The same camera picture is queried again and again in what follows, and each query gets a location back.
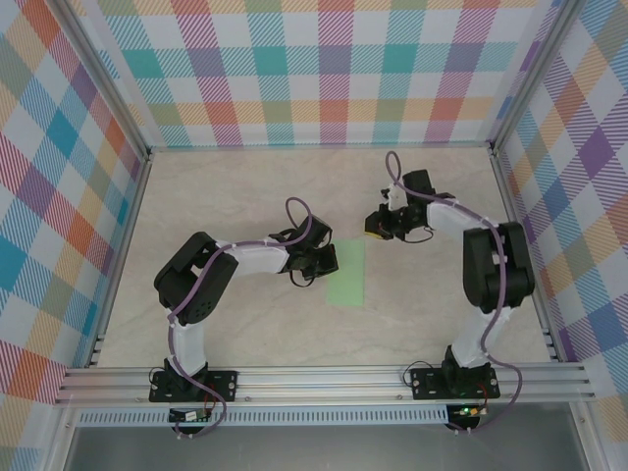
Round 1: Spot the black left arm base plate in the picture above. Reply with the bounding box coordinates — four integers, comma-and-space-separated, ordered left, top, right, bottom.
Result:
148, 371, 239, 404

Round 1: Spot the aluminium frame post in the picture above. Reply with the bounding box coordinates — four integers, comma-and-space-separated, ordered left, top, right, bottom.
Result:
490, 0, 585, 156
51, 0, 153, 163

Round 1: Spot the slotted grey cable tray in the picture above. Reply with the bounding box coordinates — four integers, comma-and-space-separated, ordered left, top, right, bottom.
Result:
77, 405, 450, 427

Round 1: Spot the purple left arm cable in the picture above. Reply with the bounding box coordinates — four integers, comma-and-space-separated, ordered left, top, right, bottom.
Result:
166, 196, 316, 440

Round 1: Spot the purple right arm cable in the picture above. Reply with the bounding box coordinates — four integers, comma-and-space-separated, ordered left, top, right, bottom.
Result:
385, 150, 522, 437

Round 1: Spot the aluminium frame leg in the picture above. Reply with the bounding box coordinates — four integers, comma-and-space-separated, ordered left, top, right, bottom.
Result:
46, 404, 79, 471
568, 400, 604, 471

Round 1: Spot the aluminium frame crossbar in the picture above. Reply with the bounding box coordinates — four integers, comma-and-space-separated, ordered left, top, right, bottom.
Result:
146, 141, 497, 153

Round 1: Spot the aluminium side rail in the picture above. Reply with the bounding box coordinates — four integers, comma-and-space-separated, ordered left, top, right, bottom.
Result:
490, 149, 563, 364
85, 154, 154, 369

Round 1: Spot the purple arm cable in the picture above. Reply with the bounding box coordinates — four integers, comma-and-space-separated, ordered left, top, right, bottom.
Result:
166, 196, 316, 440
385, 150, 522, 437

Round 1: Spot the light green paper sheet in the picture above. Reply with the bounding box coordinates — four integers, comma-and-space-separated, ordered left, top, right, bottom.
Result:
325, 238, 367, 308

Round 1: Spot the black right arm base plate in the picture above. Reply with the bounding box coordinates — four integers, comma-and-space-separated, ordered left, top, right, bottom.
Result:
410, 366, 501, 401

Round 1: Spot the left small circuit board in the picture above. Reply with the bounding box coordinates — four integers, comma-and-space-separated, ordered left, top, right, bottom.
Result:
168, 408, 213, 423

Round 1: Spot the aluminium mounting rail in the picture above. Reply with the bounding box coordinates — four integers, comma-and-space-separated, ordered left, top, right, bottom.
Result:
54, 362, 598, 406

